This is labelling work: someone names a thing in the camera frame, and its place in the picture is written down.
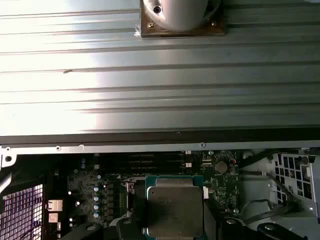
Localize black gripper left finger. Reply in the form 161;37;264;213
62;199;148;240

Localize RAM slot white latch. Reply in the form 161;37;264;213
128;150;193;158
128;162;193;169

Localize black silver PC case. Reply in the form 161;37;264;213
0;131;320;240

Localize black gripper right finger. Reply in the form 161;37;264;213
203;199;308;240

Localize coin cell battery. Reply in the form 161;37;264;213
214;161;228;174

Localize silver green CPU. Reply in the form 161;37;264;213
144;174;205;238

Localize silver drive cage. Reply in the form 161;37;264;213
272;151;317;211

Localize green motherboard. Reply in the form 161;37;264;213
65;149;241;240

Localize brown square base plate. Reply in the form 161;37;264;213
140;0;226;39

